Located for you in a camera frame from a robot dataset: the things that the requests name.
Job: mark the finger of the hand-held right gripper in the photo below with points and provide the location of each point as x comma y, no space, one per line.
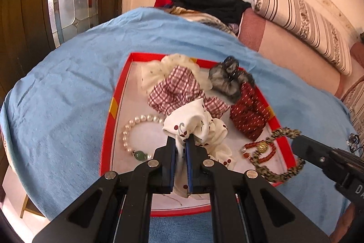
312,150

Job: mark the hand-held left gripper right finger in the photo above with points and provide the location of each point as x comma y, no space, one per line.
189,169

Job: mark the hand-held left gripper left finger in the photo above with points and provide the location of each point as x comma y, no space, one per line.
172,166

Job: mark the white cherry print scrunchie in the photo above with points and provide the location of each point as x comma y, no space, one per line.
196,120

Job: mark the dark red polka dot scrunchie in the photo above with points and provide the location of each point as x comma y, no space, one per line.
250,112

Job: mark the red box with white inside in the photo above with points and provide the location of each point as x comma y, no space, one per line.
133,100

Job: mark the red plaid scrunchie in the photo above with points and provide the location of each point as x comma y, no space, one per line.
176,89

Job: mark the thin black hair elastic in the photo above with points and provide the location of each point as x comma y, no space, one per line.
357,149

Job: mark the striped floral seat cushion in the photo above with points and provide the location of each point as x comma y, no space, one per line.
357,106

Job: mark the black grey organza scrunchie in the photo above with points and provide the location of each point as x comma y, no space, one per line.
224,80

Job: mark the cream dotted scrunchie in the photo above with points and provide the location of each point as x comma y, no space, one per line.
153,72

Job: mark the pink quilted bolster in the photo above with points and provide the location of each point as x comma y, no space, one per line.
284,55

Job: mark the pink sofa armrest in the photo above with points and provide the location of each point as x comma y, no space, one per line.
359,53

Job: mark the long striped floral cushion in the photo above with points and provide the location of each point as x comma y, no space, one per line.
298,18

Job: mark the blue blanket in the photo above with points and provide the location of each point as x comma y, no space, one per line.
71,75

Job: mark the purple cloth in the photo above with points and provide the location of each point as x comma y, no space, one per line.
234,28

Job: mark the floral satin cloth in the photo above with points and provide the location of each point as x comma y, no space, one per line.
193,15

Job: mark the black clothes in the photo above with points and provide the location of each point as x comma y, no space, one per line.
213,4

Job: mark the wooden door with leaded glass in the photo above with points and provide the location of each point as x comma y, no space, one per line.
28,4

